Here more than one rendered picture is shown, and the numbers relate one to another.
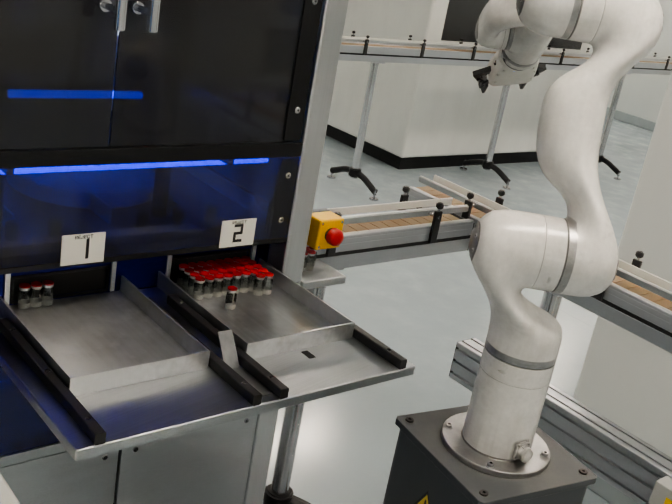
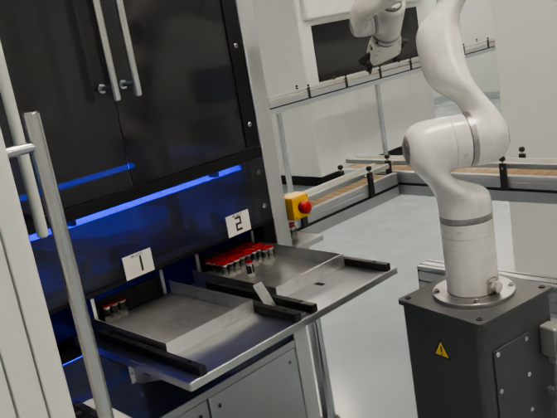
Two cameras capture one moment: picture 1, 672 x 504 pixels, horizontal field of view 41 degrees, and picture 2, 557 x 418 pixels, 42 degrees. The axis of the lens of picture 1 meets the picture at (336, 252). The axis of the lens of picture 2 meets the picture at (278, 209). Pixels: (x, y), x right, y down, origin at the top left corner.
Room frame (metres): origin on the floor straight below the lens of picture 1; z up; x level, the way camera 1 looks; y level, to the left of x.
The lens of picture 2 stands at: (-0.22, 0.08, 1.55)
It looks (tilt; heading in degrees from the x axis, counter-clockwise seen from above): 14 degrees down; 0
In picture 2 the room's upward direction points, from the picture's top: 10 degrees counter-clockwise
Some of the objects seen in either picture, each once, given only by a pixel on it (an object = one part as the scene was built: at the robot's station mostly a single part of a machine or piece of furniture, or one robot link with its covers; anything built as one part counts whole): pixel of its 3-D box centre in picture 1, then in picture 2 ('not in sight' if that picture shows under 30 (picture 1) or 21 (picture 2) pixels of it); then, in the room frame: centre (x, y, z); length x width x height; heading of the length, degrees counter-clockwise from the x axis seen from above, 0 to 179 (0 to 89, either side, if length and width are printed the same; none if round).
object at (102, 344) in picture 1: (99, 329); (169, 314); (1.47, 0.40, 0.90); 0.34 x 0.26 x 0.04; 42
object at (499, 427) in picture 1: (507, 400); (470, 255); (1.38, -0.33, 0.95); 0.19 x 0.19 x 0.18
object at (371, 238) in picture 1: (369, 227); (324, 200); (2.26, -0.07, 0.92); 0.69 x 0.16 x 0.16; 132
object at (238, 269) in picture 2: (231, 283); (245, 261); (1.77, 0.21, 0.91); 0.18 x 0.02 x 0.05; 132
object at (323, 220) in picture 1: (321, 229); (293, 206); (1.96, 0.04, 1.00); 0.08 x 0.07 x 0.07; 42
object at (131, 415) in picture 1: (198, 344); (240, 303); (1.54, 0.23, 0.87); 0.70 x 0.48 x 0.02; 132
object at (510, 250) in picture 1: (518, 283); (446, 169); (1.38, -0.30, 1.16); 0.19 x 0.12 x 0.24; 92
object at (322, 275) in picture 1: (306, 271); (293, 241); (2.00, 0.06, 0.87); 0.14 x 0.13 x 0.02; 42
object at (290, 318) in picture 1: (253, 304); (267, 268); (1.70, 0.15, 0.90); 0.34 x 0.26 x 0.04; 42
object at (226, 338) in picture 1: (243, 362); (278, 298); (1.43, 0.12, 0.91); 0.14 x 0.03 x 0.06; 43
